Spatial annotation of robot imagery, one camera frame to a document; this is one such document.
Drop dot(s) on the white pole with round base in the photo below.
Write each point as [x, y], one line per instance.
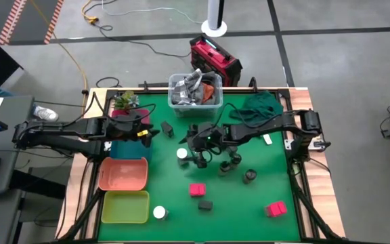
[214, 17]

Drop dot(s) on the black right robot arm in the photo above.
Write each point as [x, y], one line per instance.
[259, 131]

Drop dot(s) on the yellow-green plastic bin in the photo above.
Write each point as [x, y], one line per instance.
[125, 206]

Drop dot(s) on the grey desk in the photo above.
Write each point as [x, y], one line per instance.
[15, 108]

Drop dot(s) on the grey patterned cloth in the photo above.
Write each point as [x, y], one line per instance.
[190, 88]

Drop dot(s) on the metal bracket plate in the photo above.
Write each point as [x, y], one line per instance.
[288, 144]

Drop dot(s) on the black mat striped edges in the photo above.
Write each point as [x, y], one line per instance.
[29, 20]

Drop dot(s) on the pink plastic bin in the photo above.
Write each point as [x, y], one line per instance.
[144, 117]

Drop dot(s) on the dark green cloth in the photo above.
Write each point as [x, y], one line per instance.
[259, 106]

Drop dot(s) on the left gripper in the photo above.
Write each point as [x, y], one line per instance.
[127, 130]

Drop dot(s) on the orange plastic bin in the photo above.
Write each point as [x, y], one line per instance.
[124, 174]

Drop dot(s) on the black-lid jar green herbs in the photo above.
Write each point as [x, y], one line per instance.
[235, 158]

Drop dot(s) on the black table frame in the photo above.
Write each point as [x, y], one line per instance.
[303, 220]

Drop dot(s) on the person's shoe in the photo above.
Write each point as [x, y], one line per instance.
[46, 114]

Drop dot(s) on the orange cloth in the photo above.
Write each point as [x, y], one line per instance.
[208, 91]

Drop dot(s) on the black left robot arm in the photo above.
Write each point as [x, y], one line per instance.
[63, 128]

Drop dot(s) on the white tag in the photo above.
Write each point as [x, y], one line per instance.
[267, 139]

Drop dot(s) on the small succulent plant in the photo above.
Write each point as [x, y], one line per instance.
[126, 100]

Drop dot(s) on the black pepper spice tin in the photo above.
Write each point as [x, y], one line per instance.
[205, 205]
[167, 129]

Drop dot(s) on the blue plastic bin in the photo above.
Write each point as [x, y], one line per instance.
[129, 150]

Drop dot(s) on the black-lid spice jar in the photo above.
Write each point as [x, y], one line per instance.
[224, 167]

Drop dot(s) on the red and black power station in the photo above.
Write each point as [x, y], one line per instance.
[215, 59]

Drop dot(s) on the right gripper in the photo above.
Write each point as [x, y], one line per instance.
[203, 137]

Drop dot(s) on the black-lid jar orange label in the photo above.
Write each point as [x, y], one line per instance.
[249, 175]

